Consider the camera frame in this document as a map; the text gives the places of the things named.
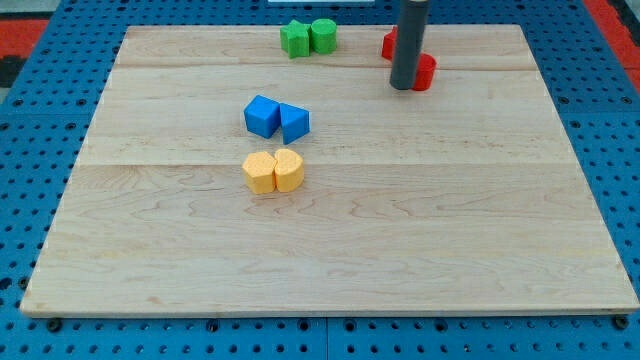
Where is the red star block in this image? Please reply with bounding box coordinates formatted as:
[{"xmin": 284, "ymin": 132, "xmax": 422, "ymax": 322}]
[{"xmin": 381, "ymin": 26, "xmax": 398, "ymax": 61}]

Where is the red circle block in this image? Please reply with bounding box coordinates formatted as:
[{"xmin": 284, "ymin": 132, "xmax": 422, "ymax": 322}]
[{"xmin": 412, "ymin": 53, "xmax": 437, "ymax": 91}]

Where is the green star block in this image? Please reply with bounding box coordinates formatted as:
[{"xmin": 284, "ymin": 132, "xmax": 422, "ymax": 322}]
[{"xmin": 280, "ymin": 20, "xmax": 310, "ymax": 59}]

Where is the green circle block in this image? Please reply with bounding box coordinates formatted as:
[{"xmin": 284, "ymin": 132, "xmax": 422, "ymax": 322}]
[{"xmin": 310, "ymin": 18, "xmax": 337, "ymax": 54}]

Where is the yellow heart block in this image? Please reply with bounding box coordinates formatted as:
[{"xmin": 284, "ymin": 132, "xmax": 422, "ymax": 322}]
[{"xmin": 274, "ymin": 149, "xmax": 305, "ymax": 192}]

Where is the yellow pentagon block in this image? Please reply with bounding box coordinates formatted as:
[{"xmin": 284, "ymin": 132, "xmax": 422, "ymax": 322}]
[{"xmin": 242, "ymin": 151, "xmax": 276, "ymax": 194}]

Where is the blue triangle block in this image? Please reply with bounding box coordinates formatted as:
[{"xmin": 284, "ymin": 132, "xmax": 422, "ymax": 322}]
[{"xmin": 280, "ymin": 103, "xmax": 310, "ymax": 145}]

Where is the blue cube block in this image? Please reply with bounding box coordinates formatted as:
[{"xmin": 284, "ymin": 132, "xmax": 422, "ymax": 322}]
[{"xmin": 243, "ymin": 95, "xmax": 281, "ymax": 138}]

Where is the light wooden board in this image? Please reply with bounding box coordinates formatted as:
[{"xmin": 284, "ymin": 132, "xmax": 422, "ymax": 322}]
[{"xmin": 21, "ymin": 25, "xmax": 639, "ymax": 318}]

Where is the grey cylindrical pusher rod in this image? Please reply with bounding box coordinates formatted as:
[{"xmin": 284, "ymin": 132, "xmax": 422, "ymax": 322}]
[{"xmin": 389, "ymin": 0, "xmax": 430, "ymax": 90}]

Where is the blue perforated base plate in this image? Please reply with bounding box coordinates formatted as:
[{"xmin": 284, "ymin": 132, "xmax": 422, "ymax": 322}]
[{"xmin": 1, "ymin": 1, "xmax": 639, "ymax": 359}]

